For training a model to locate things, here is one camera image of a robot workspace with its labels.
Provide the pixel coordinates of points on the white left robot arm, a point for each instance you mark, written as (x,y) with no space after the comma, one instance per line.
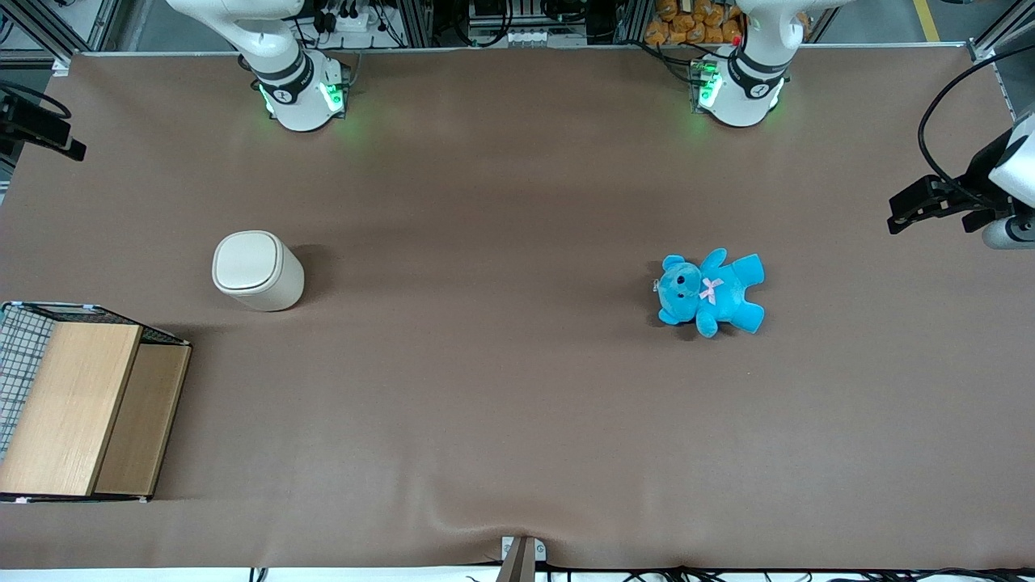
(748,97)

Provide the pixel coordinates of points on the brown table cloth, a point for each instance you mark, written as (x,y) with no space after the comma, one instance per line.
(517,364)

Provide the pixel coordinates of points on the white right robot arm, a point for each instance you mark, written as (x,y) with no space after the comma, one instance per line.
(291,97)

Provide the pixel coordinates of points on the grey metal camera bracket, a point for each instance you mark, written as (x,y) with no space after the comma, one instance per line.
(521,558)

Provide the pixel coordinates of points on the blue teddy bear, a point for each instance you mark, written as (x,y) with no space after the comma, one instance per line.
(711,291)

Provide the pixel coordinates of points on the light wooden shelf board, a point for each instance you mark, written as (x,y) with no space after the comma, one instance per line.
(69,404)

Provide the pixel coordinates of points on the cream plastic trash can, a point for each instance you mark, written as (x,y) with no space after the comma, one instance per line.
(271,283)

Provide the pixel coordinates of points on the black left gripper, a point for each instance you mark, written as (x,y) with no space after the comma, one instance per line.
(975,177)

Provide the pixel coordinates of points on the aluminium frame post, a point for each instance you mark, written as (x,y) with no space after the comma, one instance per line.
(999,28)
(48,28)

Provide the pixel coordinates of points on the dark wooden shelf board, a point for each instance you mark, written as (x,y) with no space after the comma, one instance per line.
(141,420)

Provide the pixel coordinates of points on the cream trash can lid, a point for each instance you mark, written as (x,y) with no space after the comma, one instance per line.
(247,260)

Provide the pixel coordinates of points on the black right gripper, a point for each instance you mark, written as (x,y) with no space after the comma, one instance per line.
(18,118)

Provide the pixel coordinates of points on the orange packaged snacks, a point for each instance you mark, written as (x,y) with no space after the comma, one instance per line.
(691,20)

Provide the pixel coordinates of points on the white power strip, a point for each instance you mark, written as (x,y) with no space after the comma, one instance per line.
(352,20)

